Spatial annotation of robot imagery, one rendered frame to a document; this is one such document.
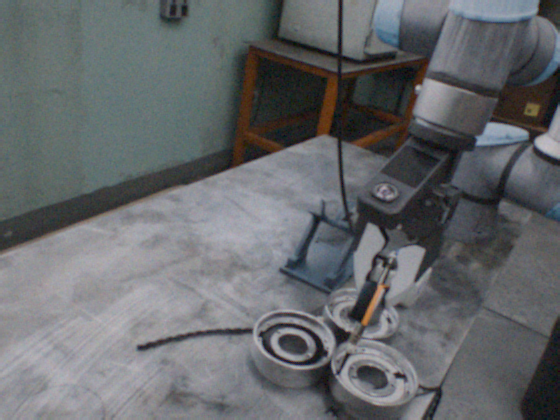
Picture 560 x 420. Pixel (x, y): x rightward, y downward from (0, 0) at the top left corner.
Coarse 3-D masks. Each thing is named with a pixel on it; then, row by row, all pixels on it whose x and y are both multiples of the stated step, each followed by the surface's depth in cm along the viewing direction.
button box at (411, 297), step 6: (378, 270) 81; (396, 270) 81; (378, 276) 81; (390, 276) 80; (426, 276) 81; (390, 282) 80; (420, 282) 79; (426, 282) 84; (414, 288) 78; (420, 288) 80; (408, 294) 79; (414, 294) 78; (402, 300) 80; (408, 300) 79; (414, 300) 81; (408, 306) 80
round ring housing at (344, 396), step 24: (336, 360) 63; (360, 360) 63; (408, 360) 63; (336, 384) 59; (360, 384) 60; (384, 384) 62; (408, 384) 61; (360, 408) 57; (384, 408) 56; (408, 408) 59
